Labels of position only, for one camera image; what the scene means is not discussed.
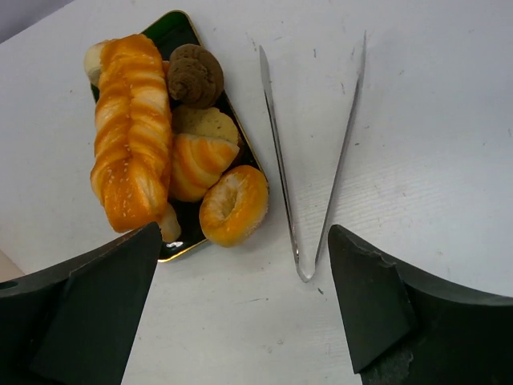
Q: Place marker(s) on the small pale croissant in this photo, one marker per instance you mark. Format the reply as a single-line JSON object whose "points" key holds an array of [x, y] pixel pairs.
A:
{"points": [[169, 226]]}

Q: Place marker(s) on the brown chocolate swirl bread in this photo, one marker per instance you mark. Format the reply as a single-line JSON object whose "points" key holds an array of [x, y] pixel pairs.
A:
{"points": [[195, 76]]}

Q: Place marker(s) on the pale round bun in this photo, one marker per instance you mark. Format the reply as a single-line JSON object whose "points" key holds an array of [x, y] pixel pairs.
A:
{"points": [[92, 62]]}

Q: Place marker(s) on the large orange striped croissant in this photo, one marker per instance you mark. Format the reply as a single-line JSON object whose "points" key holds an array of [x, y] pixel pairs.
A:
{"points": [[197, 164]]}

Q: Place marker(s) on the dark green gold-rimmed tray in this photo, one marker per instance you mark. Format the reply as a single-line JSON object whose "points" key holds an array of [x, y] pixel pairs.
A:
{"points": [[164, 152]]}

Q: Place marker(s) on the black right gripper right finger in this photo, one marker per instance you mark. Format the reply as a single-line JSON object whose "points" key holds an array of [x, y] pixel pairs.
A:
{"points": [[406, 326]]}

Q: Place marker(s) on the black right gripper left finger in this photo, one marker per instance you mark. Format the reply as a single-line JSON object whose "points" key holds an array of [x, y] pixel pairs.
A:
{"points": [[75, 322]]}

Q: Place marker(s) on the tan sliced bread piece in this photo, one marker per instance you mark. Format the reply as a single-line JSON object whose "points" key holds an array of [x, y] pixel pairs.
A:
{"points": [[209, 122]]}

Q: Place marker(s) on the sugared orange donut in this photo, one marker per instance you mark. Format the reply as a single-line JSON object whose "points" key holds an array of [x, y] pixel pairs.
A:
{"points": [[235, 206]]}

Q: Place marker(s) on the long twisted orange bread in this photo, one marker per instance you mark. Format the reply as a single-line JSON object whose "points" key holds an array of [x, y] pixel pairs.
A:
{"points": [[133, 139]]}

